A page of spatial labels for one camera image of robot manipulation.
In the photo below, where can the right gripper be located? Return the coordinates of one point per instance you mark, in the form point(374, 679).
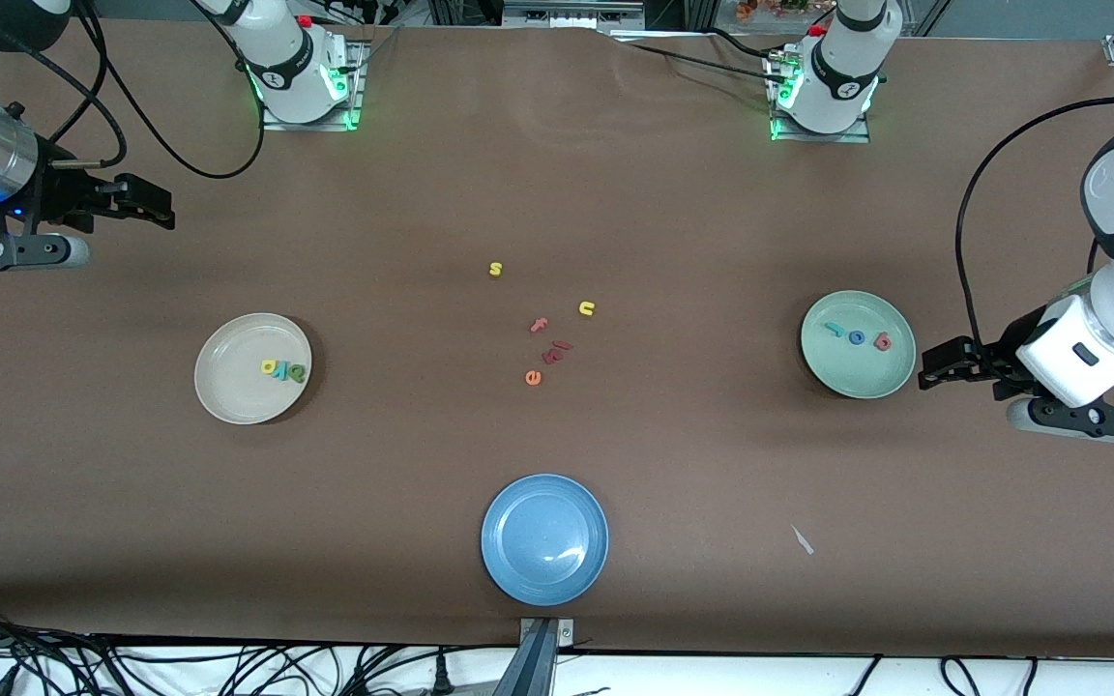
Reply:
point(67, 193)

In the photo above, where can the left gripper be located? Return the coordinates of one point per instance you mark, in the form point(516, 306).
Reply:
point(989, 361)

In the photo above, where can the red letter b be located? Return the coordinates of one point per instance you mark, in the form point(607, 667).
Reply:
point(882, 341)

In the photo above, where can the green letter d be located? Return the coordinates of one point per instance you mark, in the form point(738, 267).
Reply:
point(299, 374)

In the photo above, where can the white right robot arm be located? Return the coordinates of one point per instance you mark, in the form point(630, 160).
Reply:
point(286, 68)

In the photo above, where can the green round plate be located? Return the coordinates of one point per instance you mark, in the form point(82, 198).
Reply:
point(857, 372)

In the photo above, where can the beige round plate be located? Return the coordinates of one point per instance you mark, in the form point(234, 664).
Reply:
point(238, 391)

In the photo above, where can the white paper scrap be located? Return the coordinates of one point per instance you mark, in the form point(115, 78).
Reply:
point(802, 539)

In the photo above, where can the brown table cover sheet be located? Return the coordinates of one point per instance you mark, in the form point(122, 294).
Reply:
point(131, 532)

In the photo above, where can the orange dried flowers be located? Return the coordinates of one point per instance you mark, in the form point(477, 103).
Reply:
point(770, 8)

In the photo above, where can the blue round plate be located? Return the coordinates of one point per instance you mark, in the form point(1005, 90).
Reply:
point(544, 539)

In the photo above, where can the grey power strip box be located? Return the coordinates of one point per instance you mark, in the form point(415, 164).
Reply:
point(571, 14)

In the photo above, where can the grey support beam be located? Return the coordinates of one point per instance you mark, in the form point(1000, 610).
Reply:
point(530, 672)

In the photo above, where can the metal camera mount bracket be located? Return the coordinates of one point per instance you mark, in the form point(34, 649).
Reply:
point(547, 631)

